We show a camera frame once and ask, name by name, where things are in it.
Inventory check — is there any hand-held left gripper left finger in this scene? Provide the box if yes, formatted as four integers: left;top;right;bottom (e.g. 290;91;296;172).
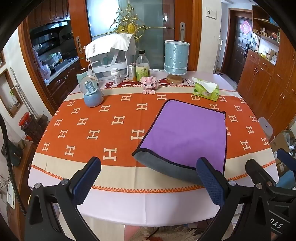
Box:
25;157;102;241

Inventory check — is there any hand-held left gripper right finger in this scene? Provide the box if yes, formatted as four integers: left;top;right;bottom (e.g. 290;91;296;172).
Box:
196;157;275;241

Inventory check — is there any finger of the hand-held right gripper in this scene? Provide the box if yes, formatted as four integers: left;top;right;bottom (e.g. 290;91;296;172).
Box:
276;148;296;172
245;159;277;187

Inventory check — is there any purple grey towel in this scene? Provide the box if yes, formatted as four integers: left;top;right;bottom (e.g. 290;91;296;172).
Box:
132;99;226;186

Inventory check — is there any cardboard box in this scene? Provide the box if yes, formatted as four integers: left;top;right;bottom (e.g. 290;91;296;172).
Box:
269;130;296;173

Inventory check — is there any white chair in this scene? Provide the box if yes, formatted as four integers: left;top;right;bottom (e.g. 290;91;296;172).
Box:
257;117;274;140

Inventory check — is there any orange patterned tablecloth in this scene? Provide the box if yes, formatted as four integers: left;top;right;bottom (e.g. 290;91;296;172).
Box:
28;70;279;227

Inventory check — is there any shaggy rug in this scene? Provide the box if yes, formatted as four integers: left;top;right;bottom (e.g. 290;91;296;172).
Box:
142;225;209;241

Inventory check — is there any red lid jar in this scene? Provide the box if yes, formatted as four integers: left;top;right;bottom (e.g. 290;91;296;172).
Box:
18;112;32;131

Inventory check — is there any blue snow globe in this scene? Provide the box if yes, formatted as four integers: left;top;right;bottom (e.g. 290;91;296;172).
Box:
80;75;104;108

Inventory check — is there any green tissue pack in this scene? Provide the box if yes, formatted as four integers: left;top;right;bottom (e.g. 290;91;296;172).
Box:
192;77;220;102

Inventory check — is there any teal container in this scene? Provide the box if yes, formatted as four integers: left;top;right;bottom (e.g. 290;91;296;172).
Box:
76;72;95;84

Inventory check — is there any dark kitchen cabinet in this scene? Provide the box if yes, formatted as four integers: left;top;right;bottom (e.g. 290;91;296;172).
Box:
45;61;82;109

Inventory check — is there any white pill bottle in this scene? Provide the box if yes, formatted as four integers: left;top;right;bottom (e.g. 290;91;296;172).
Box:
110;68;120;86

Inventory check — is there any dark entry door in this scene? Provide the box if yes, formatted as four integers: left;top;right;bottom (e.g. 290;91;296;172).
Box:
233;17;253;85

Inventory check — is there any pink block pig toy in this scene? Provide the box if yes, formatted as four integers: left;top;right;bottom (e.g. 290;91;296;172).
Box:
140;76;160;95

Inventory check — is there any white countertop appliance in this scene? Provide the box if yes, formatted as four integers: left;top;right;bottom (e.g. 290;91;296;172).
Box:
89;35;137;80

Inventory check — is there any metal can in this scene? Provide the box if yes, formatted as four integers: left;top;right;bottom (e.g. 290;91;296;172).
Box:
128;62;137;82

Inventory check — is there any white plastic bag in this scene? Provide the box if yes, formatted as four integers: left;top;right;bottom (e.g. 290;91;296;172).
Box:
33;45;52;80

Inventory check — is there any glass bottle green label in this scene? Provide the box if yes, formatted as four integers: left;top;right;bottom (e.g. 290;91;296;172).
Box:
135;50;151;83

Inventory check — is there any blue cylinder table lamp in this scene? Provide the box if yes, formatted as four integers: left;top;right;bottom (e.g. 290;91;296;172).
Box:
164;40;190;84

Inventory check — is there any white towel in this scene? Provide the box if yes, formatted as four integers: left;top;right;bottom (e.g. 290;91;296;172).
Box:
85;33;134;61

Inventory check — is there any frosted glass door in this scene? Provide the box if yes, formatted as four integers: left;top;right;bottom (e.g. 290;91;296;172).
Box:
85;0;176;70

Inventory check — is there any gold door ornament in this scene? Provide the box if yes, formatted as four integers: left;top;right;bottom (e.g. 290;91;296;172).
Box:
92;6;175;42

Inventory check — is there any wooden wall cabinet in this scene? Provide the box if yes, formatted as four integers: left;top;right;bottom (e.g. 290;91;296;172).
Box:
236;5;296;140

